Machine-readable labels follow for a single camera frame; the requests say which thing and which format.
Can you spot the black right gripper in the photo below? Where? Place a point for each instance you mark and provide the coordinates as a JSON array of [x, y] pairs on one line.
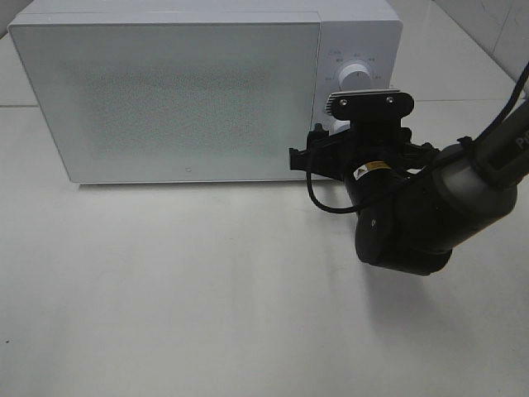
[[371, 163]]

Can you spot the white microwave knob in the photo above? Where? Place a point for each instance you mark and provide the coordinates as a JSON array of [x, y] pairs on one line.
[[339, 126], [355, 76]]

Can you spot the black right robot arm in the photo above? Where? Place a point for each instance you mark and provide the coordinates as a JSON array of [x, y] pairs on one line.
[[415, 203]]

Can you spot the white microwave oven body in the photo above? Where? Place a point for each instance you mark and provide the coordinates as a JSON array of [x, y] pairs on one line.
[[349, 31]]

